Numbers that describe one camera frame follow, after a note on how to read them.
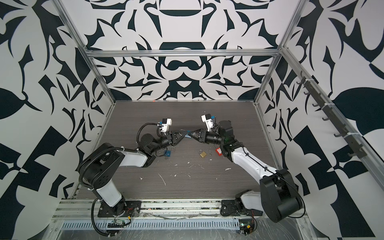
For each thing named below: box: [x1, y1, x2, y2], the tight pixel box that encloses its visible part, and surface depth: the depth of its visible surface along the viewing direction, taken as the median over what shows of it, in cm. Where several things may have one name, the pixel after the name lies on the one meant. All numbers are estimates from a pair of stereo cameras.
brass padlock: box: [198, 149, 207, 158], surface depth 95 cm
